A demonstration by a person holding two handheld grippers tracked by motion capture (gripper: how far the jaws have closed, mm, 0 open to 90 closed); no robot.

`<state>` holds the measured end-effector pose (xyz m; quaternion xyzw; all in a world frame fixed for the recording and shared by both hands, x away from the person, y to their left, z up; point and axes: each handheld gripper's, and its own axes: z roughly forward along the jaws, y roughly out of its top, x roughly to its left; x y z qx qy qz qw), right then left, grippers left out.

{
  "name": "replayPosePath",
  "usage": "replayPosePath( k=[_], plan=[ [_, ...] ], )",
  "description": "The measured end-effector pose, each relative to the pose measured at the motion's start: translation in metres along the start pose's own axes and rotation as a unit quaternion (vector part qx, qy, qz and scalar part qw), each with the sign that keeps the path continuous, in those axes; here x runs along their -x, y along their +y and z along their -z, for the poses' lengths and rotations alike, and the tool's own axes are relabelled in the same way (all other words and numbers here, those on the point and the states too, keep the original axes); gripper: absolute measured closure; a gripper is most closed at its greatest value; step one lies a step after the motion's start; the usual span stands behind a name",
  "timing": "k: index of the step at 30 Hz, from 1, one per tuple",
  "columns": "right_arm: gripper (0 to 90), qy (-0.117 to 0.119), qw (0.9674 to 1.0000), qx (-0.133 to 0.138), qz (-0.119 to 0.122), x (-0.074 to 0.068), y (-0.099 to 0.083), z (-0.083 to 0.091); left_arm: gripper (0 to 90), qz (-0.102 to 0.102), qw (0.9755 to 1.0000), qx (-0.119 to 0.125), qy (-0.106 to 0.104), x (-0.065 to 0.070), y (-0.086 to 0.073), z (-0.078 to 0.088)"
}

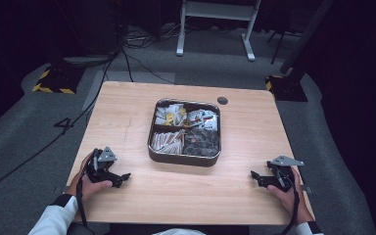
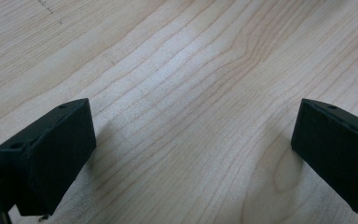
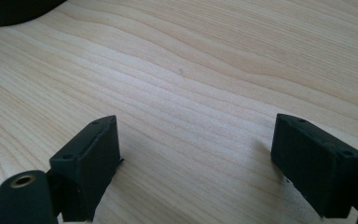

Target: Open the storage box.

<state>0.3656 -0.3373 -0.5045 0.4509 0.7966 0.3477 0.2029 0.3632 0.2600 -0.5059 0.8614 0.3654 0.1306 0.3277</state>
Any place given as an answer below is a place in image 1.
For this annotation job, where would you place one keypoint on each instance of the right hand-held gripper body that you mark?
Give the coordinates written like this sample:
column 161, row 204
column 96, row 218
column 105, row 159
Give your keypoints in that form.
column 282, row 179

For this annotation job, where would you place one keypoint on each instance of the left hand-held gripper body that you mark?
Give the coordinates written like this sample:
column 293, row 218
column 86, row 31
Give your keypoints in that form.
column 102, row 173

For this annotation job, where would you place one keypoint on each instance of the dark brown compartment box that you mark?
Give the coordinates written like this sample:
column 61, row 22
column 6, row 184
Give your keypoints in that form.
column 182, row 160

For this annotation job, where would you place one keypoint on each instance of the clear plastic box lid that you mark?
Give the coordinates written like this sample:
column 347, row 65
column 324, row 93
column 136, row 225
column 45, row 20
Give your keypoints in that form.
column 185, row 129

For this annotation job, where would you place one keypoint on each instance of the person's left hand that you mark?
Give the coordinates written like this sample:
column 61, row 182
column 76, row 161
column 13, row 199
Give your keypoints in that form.
column 88, row 189

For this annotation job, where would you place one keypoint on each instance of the person's right hand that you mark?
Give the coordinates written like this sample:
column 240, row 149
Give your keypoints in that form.
column 290, row 200

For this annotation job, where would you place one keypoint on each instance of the pile of brown stick sachets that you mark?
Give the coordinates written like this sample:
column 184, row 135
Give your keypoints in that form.
column 167, row 143

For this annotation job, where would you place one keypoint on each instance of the pile of dark grey packets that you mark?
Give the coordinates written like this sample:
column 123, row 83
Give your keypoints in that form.
column 202, row 143

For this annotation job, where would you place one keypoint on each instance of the person's white clothing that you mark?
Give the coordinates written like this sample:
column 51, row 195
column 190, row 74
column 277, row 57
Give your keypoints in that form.
column 178, row 232

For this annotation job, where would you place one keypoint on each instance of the pile of white yellow packets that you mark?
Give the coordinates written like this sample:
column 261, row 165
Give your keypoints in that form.
column 171, row 115

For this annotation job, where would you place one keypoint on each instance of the pile of white red packets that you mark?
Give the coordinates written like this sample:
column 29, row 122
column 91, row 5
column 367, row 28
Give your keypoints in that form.
column 202, row 119

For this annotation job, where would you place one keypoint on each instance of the black yellow striped base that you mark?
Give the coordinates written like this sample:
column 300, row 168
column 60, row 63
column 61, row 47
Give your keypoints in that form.
column 58, row 81
column 285, row 89

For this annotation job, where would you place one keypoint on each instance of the grey flat floor base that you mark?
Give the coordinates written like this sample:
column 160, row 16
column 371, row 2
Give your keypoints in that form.
column 88, row 60

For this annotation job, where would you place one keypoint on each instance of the black tripod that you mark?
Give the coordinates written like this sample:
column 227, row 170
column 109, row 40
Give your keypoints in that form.
column 279, row 42

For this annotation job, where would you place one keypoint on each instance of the dark slanted pole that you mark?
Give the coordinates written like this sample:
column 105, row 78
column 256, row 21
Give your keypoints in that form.
column 306, row 36

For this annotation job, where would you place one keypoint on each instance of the white metal stand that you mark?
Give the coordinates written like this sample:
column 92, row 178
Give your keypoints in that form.
column 218, row 11

